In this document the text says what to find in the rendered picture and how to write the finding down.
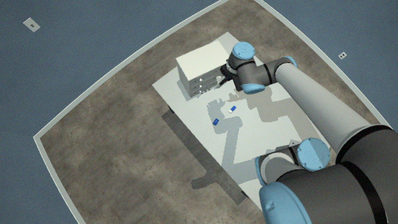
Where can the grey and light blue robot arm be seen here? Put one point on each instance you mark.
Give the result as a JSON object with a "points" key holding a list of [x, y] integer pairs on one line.
{"points": [[339, 194]]}

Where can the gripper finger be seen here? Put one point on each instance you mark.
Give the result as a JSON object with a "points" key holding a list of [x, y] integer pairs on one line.
{"points": [[220, 81]]}

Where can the grey drawer front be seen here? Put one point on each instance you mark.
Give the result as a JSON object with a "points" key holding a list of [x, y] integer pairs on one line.
{"points": [[215, 71], [200, 90], [213, 83], [199, 85], [214, 77], [199, 78]]}

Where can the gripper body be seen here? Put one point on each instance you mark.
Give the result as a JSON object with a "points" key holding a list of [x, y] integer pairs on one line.
{"points": [[226, 72]]}

